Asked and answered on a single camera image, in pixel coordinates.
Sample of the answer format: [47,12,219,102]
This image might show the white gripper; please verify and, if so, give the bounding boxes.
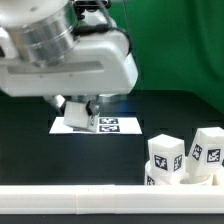
[0,31,138,126]

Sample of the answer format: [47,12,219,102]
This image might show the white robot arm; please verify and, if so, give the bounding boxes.
[0,0,138,128]

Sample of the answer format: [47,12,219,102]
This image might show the white marker sheet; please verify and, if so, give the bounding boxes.
[49,117,142,134]

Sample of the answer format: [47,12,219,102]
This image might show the white L-shaped fence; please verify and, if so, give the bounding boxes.
[0,166,224,215]

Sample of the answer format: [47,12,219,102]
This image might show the black camera stand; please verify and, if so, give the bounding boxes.
[72,0,112,20]

